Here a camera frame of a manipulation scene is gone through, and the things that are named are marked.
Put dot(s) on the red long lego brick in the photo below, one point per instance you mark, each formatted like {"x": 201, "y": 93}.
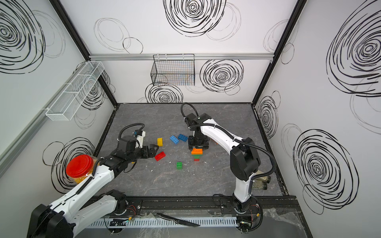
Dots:
{"x": 160, "y": 156}

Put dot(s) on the light blue lego brick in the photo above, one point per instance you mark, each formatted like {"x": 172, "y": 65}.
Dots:
{"x": 174, "y": 139}

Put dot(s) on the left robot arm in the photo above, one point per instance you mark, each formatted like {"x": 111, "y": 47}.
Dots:
{"x": 67, "y": 216}

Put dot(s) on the white slotted cable duct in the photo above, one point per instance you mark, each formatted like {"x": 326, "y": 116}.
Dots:
{"x": 153, "y": 222}

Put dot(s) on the clear plastic wall shelf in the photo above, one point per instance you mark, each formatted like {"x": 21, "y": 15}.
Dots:
{"x": 83, "y": 90}

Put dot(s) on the red-lidded jar yellow contents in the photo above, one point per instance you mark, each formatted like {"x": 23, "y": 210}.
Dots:
{"x": 80, "y": 167}

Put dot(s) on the glass jar green contents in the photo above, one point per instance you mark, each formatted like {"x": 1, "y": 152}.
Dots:
{"x": 259, "y": 185}

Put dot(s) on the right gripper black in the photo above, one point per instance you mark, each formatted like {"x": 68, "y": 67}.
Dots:
{"x": 191, "y": 144}

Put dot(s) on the orange long lego brick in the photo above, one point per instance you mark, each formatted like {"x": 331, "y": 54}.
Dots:
{"x": 197, "y": 151}

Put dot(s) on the glass bottle tan lid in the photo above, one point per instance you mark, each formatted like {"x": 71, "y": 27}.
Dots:
{"x": 265, "y": 179}

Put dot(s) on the black wire basket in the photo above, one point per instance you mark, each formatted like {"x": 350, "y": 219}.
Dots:
{"x": 173, "y": 69}

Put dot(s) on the yellow lego brick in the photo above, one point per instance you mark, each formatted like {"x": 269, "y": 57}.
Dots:
{"x": 160, "y": 142}

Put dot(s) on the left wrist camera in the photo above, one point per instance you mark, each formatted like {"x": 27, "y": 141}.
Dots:
{"x": 140, "y": 135}

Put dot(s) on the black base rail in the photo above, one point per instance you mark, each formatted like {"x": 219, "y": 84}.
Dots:
{"x": 216, "y": 203}

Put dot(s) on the dark blue lego brick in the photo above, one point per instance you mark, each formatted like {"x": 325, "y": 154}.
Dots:
{"x": 182, "y": 137}

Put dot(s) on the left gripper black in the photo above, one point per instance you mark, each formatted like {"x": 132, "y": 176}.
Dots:
{"x": 148, "y": 154}

